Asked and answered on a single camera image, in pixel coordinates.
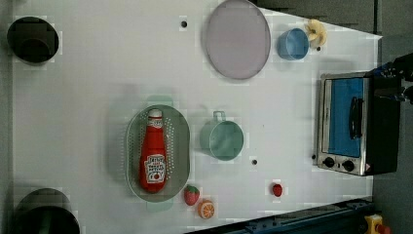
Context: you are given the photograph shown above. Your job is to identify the red ketchup bottle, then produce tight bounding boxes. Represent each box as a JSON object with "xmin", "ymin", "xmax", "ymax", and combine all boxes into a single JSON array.
[{"xmin": 139, "ymin": 108, "xmax": 167, "ymax": 193}]

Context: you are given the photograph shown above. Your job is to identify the black robot base upper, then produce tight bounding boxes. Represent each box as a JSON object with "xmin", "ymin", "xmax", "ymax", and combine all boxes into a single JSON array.
[{"xmin": 7, "ymin": 17, "xmax": 59, "ymax": 63}]

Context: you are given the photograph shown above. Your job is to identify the black robot base lower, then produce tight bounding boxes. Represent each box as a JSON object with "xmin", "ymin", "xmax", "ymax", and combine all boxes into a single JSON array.
[{"xmin": 9, "ymin": 188, "xmax": 81, "ymax": 234}]

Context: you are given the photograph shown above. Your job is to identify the green oval strainer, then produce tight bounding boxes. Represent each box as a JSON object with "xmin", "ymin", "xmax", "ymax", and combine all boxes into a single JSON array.
[{"xmin": 125, "ymin": 96, "xmax": 190, "ymax": 213}]

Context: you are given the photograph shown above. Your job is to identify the green mug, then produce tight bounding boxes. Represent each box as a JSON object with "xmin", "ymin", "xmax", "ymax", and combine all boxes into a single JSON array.
[{"xmin": 200, "ymin": 111, "xmax": 244, "ymax": 161}]

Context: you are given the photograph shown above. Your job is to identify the strawberry toy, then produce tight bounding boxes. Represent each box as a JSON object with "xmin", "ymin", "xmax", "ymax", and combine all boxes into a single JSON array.
[{"xmin": 184, "ymin": 185, "xmax": 200, "ymax": 206}]

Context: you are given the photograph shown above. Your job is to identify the purple round plate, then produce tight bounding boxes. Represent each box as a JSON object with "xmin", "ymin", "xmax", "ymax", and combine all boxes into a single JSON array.
[{"xmin": 205, "ymin": 0, "xmax": 271, "ymax": 79}]

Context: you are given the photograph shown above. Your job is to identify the orange slice toy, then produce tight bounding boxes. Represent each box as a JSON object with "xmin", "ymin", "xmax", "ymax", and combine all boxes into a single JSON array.
[{"xmin": 197, "ymin": 199, "xmax": 215, "ymax": 219}]

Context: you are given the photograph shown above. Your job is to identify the small red fruit toy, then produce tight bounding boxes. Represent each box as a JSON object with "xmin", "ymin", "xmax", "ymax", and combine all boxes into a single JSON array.
[{"xmin": 273, "ymin": 183, "xmax": 282, "ymax": 197}]

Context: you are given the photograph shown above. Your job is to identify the blue cup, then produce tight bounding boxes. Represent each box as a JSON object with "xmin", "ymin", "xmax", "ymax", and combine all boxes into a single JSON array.
[{"xmin": 277, "ymin": 28, "xmax": 310, "ymax": 60}]

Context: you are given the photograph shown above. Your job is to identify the peeled banana toy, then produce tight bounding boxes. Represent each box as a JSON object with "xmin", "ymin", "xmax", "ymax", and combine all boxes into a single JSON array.
[{"xmin": 305, "ymin": 19, "xmax": 327, "ymax": 49}]

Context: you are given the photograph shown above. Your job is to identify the silver toaster oven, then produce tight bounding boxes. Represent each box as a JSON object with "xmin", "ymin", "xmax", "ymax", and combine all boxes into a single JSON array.
[{"xmin": 316, "ymin": 72, "xmax": 401, "ymax": 176}]

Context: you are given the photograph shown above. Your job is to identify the yellow red emergency button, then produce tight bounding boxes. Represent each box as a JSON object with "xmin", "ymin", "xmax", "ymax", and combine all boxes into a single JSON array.
[{"xmin": 364, "ymin": 214, "xmax": 392, "ymax": 234}]

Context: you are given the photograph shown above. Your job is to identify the blue metal frame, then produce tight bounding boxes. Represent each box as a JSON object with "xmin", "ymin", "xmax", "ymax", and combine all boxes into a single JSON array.
[{"xmin": 187, "ymin": 199, "xmax": 375, "ymax": 234}]

